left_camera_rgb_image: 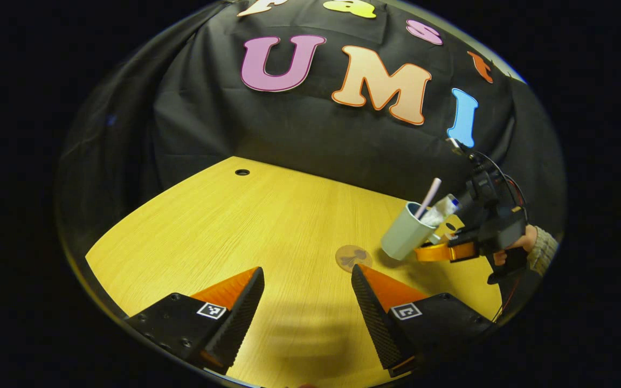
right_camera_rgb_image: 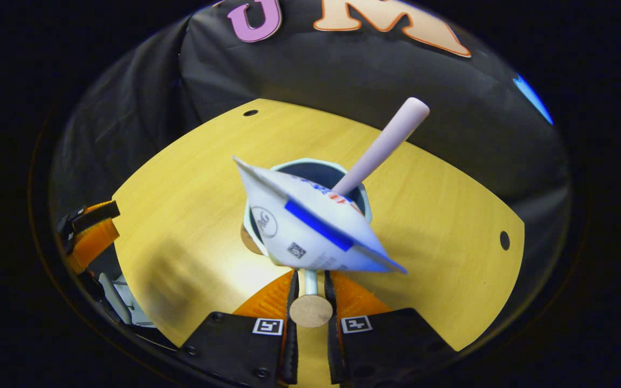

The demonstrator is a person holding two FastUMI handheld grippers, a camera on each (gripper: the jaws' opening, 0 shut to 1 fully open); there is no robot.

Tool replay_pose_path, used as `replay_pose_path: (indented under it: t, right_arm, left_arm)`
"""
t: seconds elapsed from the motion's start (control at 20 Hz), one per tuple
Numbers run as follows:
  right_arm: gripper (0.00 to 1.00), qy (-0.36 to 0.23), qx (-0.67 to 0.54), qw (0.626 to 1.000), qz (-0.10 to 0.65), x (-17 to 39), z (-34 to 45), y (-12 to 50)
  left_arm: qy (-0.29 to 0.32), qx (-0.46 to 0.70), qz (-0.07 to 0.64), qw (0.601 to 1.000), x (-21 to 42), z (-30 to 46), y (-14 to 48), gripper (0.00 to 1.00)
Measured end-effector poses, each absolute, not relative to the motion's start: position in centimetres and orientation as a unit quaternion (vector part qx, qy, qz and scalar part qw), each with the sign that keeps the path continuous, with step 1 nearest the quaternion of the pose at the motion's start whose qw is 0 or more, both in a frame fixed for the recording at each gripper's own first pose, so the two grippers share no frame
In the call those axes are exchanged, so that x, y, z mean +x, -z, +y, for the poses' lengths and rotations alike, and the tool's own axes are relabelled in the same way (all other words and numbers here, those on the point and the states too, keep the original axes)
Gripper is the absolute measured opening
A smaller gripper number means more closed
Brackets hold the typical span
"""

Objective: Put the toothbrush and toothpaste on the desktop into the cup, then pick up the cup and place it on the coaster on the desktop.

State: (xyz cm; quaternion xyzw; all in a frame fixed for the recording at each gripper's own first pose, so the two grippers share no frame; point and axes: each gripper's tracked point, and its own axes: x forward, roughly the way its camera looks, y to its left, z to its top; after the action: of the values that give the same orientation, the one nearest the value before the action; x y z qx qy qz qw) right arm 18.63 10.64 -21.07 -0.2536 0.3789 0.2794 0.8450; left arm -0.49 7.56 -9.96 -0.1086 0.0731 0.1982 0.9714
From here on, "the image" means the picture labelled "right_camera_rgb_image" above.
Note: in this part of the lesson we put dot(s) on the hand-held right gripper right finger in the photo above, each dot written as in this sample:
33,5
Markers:
386,347

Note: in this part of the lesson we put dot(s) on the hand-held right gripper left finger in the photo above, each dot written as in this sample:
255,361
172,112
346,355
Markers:
235,350

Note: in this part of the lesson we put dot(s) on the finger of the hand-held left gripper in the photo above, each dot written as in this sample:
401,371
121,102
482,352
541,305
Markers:
92,237

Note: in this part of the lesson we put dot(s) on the round wooden coaster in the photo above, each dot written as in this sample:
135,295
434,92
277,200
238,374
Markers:
247,241

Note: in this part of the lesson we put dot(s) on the white toothpaste tube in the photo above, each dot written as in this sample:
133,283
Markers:
310,231

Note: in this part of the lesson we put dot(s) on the pale pink toothbrush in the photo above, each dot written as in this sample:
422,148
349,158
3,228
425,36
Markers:
386,143

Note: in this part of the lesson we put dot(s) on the wooden desktop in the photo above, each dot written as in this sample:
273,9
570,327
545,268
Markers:
181,215

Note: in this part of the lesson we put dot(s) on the black backdrop cloth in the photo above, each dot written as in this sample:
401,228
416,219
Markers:
343,81

